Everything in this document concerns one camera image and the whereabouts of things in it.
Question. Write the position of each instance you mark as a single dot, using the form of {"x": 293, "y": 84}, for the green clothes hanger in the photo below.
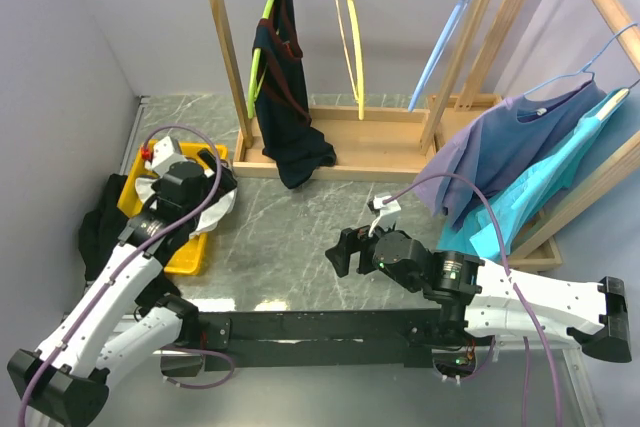
{"x": 276, "y": 71}

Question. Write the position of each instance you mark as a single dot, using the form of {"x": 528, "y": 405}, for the wooden clothes rack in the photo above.
{"x": 566, "y": 204}
{"x": 384, "y": 144}

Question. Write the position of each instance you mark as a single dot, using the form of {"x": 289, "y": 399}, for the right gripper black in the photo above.
{"x": 352, "y": 240}

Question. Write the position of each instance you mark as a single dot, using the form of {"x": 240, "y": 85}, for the purple t-shirt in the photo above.
{"x": 499, "y": 145}

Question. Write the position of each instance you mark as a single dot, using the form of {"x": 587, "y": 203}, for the black base beam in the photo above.
{"x": 327, "y": 338}

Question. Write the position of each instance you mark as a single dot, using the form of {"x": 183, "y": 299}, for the black tank top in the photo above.
{"x": 100, "y": 228}

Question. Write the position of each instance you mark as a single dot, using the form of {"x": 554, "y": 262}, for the wooden clothes rack right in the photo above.
{"x": 566, "y": 204}

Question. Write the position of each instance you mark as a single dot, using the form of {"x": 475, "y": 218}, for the wooden clothes rack centre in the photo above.
{"x": 384, "y": 144}

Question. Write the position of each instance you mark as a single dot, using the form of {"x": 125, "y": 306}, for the navy maroon tank top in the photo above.
{"x": 282, "y": 109}

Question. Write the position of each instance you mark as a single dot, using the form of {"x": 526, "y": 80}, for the blue wire hanger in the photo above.
{"x": 586, "y": 68}

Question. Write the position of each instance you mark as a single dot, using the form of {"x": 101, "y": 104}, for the yellow plastic tray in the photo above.
{"x": 188, "y": 260}

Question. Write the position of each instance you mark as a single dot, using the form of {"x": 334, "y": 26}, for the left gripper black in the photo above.
{"x": 226, "y": 182}

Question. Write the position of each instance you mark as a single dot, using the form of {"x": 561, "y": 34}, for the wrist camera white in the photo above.
{"x": 386, "y": 212}
{"x": 164, "y": 154}

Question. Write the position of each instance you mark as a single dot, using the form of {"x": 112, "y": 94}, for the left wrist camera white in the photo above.
{"x": 164, "y": 154}

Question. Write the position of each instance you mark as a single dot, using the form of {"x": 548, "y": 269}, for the white garment in tray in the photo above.
{"x": 224, "y": 199}

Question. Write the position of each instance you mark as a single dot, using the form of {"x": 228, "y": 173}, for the light blue plastic hanger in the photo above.
{"x": 438, "y": 50}

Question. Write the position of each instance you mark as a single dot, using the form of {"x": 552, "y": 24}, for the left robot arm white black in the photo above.
{"x": 68, "y": 377}

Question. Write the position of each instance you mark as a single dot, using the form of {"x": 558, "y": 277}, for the turquoise t-shirt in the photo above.
{"x": 520, "y": 201}

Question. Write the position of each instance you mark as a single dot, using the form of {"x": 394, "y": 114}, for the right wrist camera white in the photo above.
{"x": 386, "y": 212}

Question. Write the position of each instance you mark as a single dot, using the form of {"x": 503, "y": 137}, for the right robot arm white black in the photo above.
{"x": 480, "y": 299}

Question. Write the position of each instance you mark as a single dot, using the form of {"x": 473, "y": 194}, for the cream wooden hanger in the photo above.
{"x": 614, "y": 101}

